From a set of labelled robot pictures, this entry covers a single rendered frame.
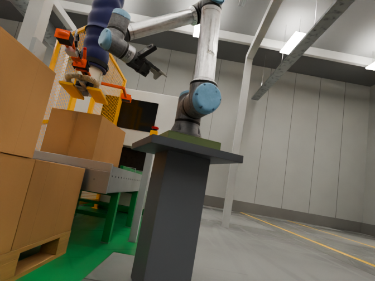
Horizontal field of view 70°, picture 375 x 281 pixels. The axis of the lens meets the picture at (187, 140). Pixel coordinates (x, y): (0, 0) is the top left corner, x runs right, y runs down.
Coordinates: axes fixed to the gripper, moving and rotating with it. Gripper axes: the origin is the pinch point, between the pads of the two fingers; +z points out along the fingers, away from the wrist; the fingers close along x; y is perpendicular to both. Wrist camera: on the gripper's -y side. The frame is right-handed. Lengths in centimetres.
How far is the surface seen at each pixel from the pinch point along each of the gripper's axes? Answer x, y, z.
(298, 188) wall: -338, 91, 1002
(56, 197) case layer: 9, 87, -19
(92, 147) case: -37, 73, 6
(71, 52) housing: -37, 21, -36
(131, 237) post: -15, 132, 71
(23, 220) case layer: 31, 87, -36
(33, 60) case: 12, 24, -58
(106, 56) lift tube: -77, 15, -4
